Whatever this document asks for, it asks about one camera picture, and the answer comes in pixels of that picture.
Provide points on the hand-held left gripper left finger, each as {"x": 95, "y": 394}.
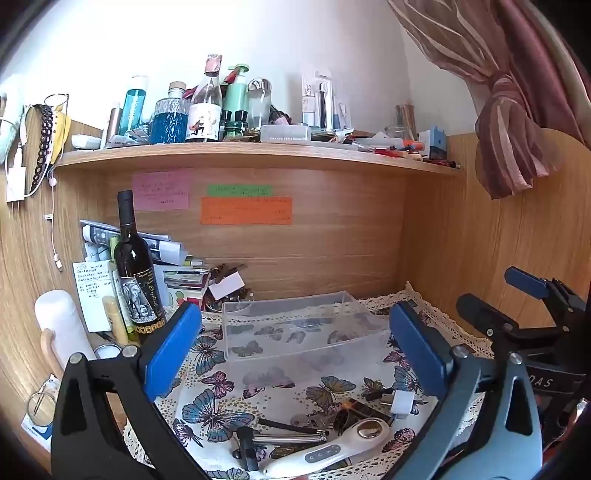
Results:
{"x": 171, "y": 350}

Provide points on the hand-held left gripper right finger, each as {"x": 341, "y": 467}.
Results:
{"x": 418, "y": 353}

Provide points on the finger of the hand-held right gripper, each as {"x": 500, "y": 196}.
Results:
{"x": 482, "y": 316}
{"x": 526, "y": 282}

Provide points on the white plug adapter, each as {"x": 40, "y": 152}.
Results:
{"x": 404, "y": 404}

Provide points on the dark brown rectangular item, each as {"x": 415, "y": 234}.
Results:
{"x": 364, "y": 410}

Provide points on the clear plastic box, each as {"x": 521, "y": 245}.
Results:
{"x": 300, "y": 330}

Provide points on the bunch of keys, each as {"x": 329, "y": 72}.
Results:
{"x": 316, "y": 421}

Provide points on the small black block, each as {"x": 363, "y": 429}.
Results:
{"x": 248, "y": 450}

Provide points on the thin black stick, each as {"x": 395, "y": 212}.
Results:
{"x": 281, "y": 423}

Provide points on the white handheld device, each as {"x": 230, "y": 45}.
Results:
{"x": 323, "y": 454}

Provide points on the silver metal rod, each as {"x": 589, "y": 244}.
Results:
{"x": 291, "y": 437}

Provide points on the pale yellow tube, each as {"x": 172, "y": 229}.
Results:
{"x": 115, "y": 323}

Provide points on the round metal lid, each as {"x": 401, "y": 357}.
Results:
{"x": 107, "y": 352}

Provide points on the bowl of beads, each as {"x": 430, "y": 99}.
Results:
{"x": 231, "y": 304}

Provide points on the stack of papers and booklets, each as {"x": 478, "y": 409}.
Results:
{"x": 180, "y": 272}

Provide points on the dark wine bottle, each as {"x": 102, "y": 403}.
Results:
{"x": 138, "y": 277}

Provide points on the white tag card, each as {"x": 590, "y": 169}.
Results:
{"x": 225, "y": 286}

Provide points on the white written note sheet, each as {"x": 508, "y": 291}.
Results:
{"x": 92, "y": 295}

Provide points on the brown hair clip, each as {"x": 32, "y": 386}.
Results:
{"x": 228, "y": 271}

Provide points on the white cylinder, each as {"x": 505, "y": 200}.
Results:
{"x": 62, "y": 318}

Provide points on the butterfly print tablecloth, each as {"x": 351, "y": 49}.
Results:
{"x": 286, "y": 392}

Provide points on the blue white packet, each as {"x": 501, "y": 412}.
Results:
{"x": 39, "y": 434}

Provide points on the orange paper note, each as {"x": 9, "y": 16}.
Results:
{"x": 247, "y": 211}

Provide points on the pink paper note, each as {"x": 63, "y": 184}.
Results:
{"x": 161, "y": 190}

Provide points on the blue white small box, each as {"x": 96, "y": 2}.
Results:
{"x": 434, "y": 144}

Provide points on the brown striped curtain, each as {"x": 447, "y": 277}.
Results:
{"x": 512, "y": 115}

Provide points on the green paper note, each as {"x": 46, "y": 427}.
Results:
{"x": 240, "y": 190}

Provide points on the glass jar with wooden sticks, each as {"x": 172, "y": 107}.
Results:
{"x": 404, "y": 127}

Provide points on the wooden shelf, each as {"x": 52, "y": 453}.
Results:
{"x": 258, "y": 154}

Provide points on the white flat box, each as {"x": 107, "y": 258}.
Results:
{"x": 87, "y": 141}

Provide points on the blue glass bottle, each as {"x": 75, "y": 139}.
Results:
{"x": 170, "y": 120}

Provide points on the dark green ink bottle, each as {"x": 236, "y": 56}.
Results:
{"x": 241, "y": 123}
{"x": 226, "y": 122}

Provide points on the clear labelled glass bottle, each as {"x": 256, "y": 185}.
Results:
{"x": 204, "y": 110}

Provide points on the yellow cloth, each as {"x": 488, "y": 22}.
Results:
{"x": 61, "y": 134}

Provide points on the white translucent case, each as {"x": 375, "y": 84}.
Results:
{"x": 286, "y": 134}

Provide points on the teal plastic bottle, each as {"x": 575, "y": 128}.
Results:
{"x": 135, "y": 106}

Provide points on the clear perfume bottle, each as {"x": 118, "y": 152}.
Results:
{"x": 259, "y": 104}

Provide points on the green pump bottle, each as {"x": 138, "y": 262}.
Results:
{"x": 235, "y": 94}

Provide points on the clear blister package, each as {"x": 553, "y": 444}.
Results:
{"x": 318, "y": 99}

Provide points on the pale teal towel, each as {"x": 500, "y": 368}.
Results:
{"x": 10, "y": 124}

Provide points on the white wall charger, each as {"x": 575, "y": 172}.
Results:
{"x": 15, "y": 184}

